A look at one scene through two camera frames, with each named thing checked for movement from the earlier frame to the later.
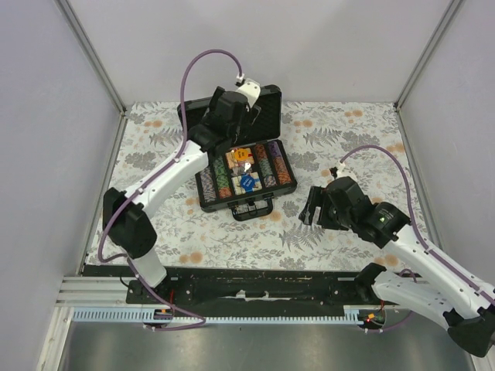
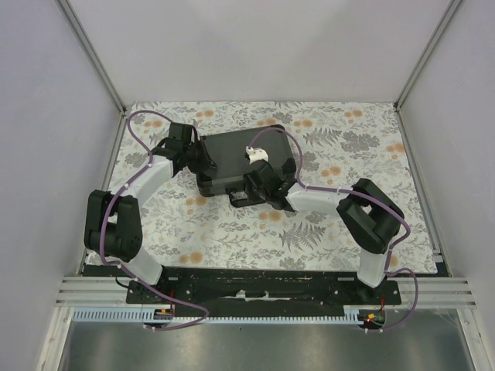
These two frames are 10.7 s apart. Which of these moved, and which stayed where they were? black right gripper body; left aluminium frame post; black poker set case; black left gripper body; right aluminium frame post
Moved: black right gripper body; black left gripper body; black poker set case
Stayed: right aluminium frame post; left aluminium frame post
